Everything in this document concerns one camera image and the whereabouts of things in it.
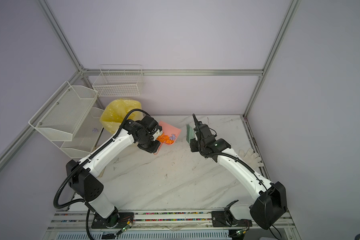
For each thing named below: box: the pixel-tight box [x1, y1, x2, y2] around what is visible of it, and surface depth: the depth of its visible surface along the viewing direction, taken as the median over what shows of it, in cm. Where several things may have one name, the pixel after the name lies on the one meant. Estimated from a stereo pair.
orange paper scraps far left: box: [156, 133, 174, 144], surface depth 85 cm
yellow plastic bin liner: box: [100, 98, 144, 134], surface depth 95 cm
